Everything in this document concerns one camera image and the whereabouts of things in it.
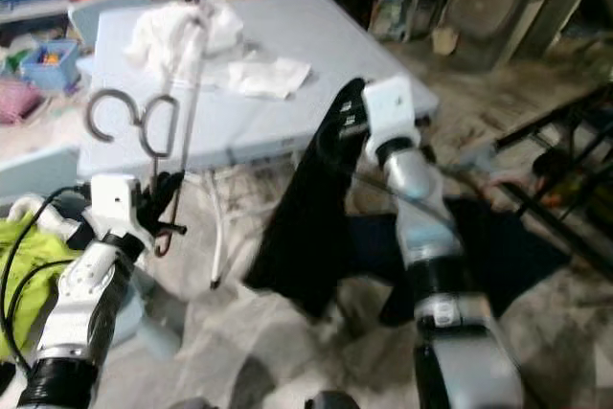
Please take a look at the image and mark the silver metal wire hanger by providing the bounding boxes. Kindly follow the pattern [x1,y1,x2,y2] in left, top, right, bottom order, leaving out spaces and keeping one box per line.
[84,2,212,257]

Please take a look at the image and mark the black garment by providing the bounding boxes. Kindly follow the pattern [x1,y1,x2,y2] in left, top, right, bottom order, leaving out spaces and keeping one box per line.
[242,79,370,322]

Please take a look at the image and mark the lime green garment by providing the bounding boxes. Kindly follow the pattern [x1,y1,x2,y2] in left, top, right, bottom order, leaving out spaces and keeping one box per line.
[0,213,79,362]

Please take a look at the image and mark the light blue folding table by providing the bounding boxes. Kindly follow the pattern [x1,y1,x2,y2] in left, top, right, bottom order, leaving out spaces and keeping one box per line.
[75,0,440,290]

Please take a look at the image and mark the white and navy garment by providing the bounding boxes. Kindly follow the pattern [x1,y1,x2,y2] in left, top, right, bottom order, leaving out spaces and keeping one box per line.
[8,193,97,242]

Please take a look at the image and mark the clear plastic bottle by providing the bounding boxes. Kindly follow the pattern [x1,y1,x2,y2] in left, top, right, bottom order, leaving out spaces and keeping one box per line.
[374,0,408,36]

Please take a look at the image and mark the cream plastic cup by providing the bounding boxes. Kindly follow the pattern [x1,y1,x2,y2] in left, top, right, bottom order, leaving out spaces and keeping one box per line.
[431,26,459,56]

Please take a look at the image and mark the white crumpled garment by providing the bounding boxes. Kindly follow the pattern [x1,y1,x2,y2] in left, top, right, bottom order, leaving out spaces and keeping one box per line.
[125,0,312,101]

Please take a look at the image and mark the blue plastic basket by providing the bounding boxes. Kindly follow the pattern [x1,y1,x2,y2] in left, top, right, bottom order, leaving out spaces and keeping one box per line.
[46,38,79,92]

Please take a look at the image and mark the pink bag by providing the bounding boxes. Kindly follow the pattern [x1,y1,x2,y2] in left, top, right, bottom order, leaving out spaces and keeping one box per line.
[0,79,47,125]

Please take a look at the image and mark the grey floor appliance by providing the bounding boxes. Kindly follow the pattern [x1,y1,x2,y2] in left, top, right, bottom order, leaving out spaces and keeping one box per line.
[441,0,561,56]

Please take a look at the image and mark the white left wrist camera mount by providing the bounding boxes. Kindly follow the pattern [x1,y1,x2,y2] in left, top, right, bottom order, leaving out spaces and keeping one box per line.
[91,174,154,242]

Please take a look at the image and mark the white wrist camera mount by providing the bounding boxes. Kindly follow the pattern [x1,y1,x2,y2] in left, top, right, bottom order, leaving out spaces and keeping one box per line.
[362,76,420,153]
[91,174,154,242]

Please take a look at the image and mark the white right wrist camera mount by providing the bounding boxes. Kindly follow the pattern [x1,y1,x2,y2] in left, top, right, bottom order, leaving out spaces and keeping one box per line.
[362,76,420,153]

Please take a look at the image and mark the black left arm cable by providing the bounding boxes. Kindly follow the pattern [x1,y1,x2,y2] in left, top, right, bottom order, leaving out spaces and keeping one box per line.
[0,187,97,376]

